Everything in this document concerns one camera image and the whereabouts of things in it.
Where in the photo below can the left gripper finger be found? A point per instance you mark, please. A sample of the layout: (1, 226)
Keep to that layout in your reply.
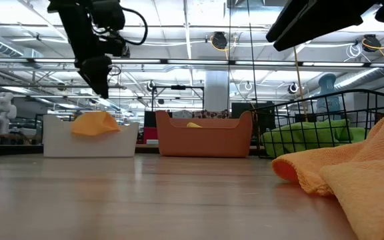
(98, 73)

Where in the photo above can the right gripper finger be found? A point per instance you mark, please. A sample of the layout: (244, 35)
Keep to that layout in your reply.
(288, 20)
(328, 23)

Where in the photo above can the orange towel with white tag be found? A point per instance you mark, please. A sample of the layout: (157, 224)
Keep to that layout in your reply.
(93, 125)

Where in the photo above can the yellow microfiber towel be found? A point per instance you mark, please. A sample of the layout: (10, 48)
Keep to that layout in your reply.
(193, 125)

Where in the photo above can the orange microfiber towel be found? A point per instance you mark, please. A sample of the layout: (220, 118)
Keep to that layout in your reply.
(362, 186)

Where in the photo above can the clear bottle with blue cap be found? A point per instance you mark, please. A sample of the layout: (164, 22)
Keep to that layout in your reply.
(327, 96)

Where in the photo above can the white plastic basket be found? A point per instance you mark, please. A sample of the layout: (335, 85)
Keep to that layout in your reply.
(88, 146)

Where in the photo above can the red box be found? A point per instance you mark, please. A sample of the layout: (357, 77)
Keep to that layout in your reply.
(150, 135)

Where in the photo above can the long ceiling light bar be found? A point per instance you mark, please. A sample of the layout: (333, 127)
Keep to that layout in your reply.
(178, 61)

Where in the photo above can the white round column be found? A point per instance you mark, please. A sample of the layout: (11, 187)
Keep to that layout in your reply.
(217, 90)

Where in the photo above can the floral patterned cushion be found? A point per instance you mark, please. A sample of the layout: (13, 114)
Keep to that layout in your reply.
(212, 114)

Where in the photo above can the orange plastic basket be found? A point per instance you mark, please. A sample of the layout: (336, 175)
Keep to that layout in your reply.
(205, 143)

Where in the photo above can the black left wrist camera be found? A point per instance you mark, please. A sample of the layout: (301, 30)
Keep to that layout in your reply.
(108, 15)

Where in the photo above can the black metal frame stand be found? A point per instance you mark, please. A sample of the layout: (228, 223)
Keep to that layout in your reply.
(178, 87)

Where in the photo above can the black aluminium rig frame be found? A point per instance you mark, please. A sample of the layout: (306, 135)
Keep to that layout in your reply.
(12, 150)

